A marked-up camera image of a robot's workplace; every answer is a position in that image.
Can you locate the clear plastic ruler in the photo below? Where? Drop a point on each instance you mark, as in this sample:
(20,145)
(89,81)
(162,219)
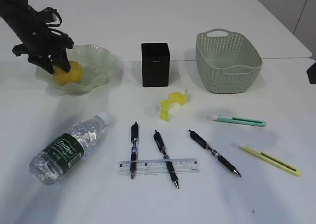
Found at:
(158,166)

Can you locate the black pen middle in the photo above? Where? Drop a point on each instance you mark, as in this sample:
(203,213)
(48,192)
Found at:
(165,155)

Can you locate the clear water bottle green label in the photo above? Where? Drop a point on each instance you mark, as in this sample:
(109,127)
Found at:
(60,155)

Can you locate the yellow pear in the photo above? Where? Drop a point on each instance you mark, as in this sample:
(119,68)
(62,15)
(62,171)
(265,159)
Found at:
(62,77)

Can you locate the pale green wavy plate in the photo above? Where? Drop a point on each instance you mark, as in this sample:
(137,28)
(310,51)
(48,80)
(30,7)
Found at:
(97,64)

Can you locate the black pen right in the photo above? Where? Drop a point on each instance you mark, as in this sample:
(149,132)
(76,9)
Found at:
(205,145)

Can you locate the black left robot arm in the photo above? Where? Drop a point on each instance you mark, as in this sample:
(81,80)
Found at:
(23,18)

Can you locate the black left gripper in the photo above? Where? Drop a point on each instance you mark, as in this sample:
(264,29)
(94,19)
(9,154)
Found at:
(45,49)

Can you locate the black square pen holder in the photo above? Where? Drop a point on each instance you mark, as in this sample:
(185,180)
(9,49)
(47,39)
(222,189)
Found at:
(155,58)

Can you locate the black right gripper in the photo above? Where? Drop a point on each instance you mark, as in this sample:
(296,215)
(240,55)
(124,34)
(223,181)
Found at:
(311,73)

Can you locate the black pen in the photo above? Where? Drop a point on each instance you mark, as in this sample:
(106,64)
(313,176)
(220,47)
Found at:
(205,145)
(165,155)
(134,141)

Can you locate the green utility knife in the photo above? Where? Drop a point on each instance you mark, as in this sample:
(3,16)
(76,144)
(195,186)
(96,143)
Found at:
(238,120)

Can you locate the black pen left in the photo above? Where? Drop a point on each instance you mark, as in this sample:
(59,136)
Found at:
(134,141)

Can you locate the yellow utility knife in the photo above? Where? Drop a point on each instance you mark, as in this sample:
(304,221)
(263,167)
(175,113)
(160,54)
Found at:
(269,159)

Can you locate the pale green woven basket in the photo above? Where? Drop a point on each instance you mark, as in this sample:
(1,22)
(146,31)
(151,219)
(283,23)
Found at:
(227,62)

